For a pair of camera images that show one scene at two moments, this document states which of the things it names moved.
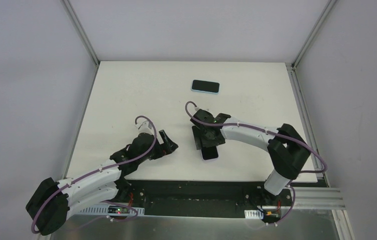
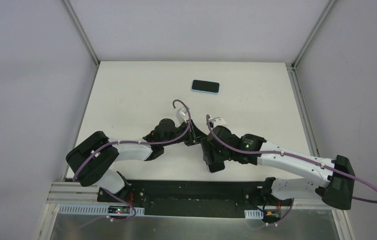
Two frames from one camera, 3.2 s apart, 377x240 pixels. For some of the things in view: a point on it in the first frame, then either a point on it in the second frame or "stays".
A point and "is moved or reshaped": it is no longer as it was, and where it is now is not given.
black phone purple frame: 209,153 is moved or reshaped
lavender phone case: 209,153 is moved or reshaped
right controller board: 272,214 stays
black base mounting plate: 205,198 stays
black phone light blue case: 205,86 stays
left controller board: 118,209 stays
